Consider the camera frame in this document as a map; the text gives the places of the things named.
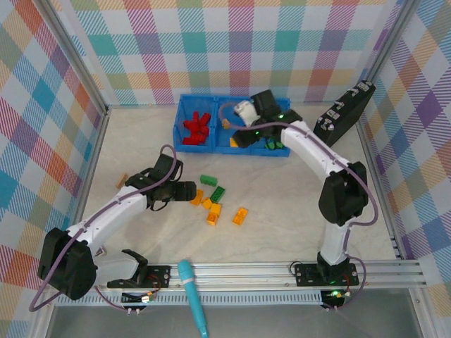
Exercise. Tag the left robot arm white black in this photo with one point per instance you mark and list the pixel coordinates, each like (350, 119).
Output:
(105, 214)

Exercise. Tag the small red lego brick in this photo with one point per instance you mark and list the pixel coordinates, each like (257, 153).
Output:
(205, 118)
(194, 116)

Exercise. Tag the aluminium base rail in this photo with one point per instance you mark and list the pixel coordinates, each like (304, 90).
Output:
(246, 278)

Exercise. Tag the small orange lego brick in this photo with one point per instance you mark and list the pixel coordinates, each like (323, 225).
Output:
(206, 203)
(212, 219)
(225, 123)
(232, 143)
(215, 210)

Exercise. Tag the blue three-compartment bin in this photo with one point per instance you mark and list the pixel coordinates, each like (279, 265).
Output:
(190, 149)

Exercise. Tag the black case with metal latches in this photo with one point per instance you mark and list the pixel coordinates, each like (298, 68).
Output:
(347, 112)

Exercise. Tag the teal toy microphone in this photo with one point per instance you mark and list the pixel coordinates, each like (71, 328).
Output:
(192, 299)

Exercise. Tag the small green lego brick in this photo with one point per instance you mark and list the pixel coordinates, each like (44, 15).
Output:
(280, 144)
(270, 144)

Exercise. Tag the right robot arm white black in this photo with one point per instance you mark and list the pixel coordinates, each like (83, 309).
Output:
(306, 151)

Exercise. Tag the aluminium frame side bar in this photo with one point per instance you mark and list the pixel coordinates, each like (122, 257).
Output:
(387, 211)
(102, 123)

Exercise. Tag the small wooden block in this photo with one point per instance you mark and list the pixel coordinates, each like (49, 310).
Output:
(122, 180)

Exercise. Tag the aluminium frame post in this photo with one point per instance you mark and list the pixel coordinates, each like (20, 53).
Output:
(393, 35)
(81, 63)

